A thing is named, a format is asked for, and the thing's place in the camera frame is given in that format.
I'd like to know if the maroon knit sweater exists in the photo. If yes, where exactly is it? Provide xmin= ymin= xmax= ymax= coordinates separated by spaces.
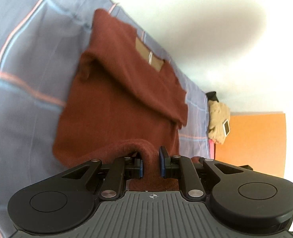
xmin=52 ymin=9 xmax=191 ymax=191

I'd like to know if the beige knit garment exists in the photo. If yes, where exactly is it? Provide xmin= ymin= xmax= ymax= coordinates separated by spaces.
xmin=208 ymin=101 xmax=230 ymax=145

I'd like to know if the blue plaid bed sheet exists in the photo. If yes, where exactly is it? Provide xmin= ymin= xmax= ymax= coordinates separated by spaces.
xmin=0 ymin=0 xmax=215 ymax=238

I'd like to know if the small white phone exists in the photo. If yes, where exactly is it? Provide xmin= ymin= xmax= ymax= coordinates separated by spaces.
xmin=222 ymin=119 xmax=230 ymax=137

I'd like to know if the dark green garment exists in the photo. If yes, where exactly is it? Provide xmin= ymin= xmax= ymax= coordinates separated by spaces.
xmin=206 ymin=91 xmax=219 ymax=102

